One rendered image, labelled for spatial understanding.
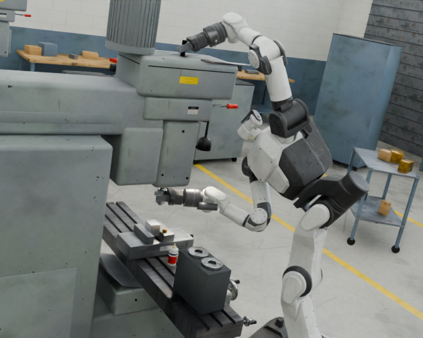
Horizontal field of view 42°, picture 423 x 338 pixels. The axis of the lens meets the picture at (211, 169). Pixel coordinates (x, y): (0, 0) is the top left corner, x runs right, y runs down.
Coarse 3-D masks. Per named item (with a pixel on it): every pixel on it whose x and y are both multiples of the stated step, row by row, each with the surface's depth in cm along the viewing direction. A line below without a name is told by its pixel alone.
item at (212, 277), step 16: (192, 256) 226; (208, 256) 230; (176, 272) 234; (192, 272) 224; (208, 272) 217; (224, 272) 220; (176, 288) 234; (192, 288) 224; (208, 288) 218; (224, 288) 223; (192, 304) 225; (208, 304) 221
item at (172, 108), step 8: (144, 104) 221; (152, 104) 222; (160, 104) 224; (168, 104) 226; (176, 104) 228; (184, 104) 230; (192, 104) 232; (200, 104) 234; (208, 104) 236; (144, 112) 222; (152, 112) 223; (160, 112) 225; (168, 112) 227; (176, 112) 229; (184, 112) 231; (192, 112) 233; (200, 112) 236; (208, 112) 238; (176, 120) 232; (184, 120) 233; (192, 120) 235; (200, 120) 238; (208, 120) 240
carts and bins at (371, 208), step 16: (352, 160) 603; (368, 160) 554; (384, 160) 565; (400, 160) 532; (368, 176) 529; (416, 176) 527; (384, 192) 613; (352, 208) 566; (368, 208) 574; (384, 208) 561; (400, 224) 545; (352, 240) 550
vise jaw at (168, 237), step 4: (160, 224) 271; (160, 228) 266; (168, 228) 268; (160, 232) 262; (168, 232) 263; (172, 232) 264; (156, 236) 266; (160, 236) 262; (164, 236) 260; (168, 236) 261; (172, 236) 262; (164, 240) 261; (168, 240) 262; (172, 240) 263
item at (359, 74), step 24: (336, 48) 804; (360, 48) 783; (384, 48) 762; (336, 72) 810; (360, 72) 788; (384, 72) 769; (240, 96) 718; (336, 96) 815; (360, 96) 793; (384, 96) 800; (216, 120) 707; (240, 120) 733; (336, 120) 821; (360, 120) 798; (216, 144) 722; (240, 144) 749; (336, 144) 826; (360, 144) 804
